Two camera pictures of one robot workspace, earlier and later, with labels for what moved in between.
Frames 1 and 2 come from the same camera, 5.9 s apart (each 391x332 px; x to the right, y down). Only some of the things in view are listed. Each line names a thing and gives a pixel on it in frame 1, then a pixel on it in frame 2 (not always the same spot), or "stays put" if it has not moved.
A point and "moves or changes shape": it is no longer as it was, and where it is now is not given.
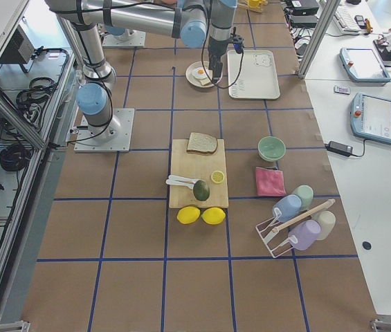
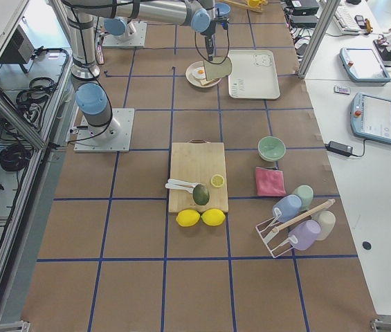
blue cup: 287,207 stays put
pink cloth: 270,182 stays put
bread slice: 201,143 moves or changes shape
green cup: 306,194 stays put
